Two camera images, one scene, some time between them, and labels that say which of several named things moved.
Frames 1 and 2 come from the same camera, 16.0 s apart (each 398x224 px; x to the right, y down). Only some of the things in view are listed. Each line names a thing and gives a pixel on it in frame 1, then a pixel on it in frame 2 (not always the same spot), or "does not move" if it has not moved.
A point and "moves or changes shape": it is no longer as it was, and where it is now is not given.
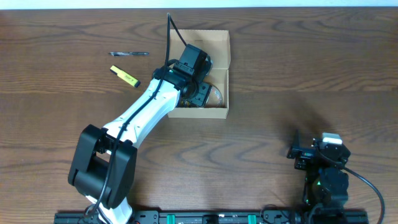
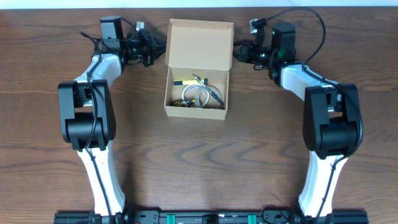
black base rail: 118,213 does not move
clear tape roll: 214,99 does not move
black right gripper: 305,154 -> 243,51
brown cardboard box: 217,44 moves or changes shape
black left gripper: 204,94 -> 152,45
